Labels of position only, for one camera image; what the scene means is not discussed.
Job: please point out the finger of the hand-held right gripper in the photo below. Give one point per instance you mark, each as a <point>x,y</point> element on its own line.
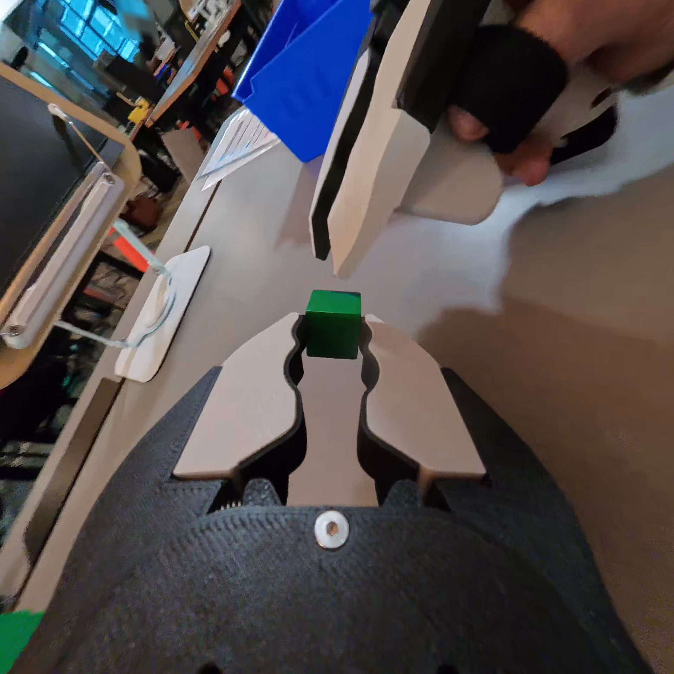
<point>337,174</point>
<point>374,168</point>

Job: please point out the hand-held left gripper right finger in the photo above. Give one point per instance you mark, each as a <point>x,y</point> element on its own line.
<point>416,416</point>

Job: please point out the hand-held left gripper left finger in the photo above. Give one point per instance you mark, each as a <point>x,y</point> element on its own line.
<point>247,410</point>

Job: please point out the green cube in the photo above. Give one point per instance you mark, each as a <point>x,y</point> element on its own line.
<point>333,329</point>

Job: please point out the person's right hand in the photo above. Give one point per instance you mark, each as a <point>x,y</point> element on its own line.
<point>605,31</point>

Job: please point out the blue plastic bin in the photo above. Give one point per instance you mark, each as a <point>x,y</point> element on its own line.
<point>300,79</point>

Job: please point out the printed paper sheet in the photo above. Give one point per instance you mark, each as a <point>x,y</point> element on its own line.
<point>237,147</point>

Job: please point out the wooden workbench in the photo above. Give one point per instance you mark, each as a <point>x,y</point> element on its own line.
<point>210,42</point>

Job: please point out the beige framed monitor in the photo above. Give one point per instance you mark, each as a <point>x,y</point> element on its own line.
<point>31,184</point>

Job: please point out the green plastic bin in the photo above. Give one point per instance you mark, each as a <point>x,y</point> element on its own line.
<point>16,642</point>

